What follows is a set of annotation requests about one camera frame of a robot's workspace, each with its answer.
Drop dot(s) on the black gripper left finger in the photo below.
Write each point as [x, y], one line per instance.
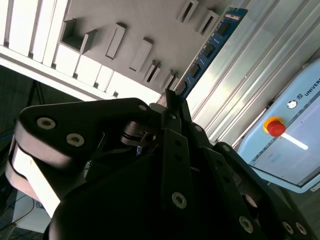
[75, 120]

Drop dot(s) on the blue RAM stick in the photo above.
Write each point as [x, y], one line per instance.
[207, 50]

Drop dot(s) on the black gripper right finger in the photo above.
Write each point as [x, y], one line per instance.
[220, 162]

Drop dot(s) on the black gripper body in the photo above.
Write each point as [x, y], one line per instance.
[112, 200]

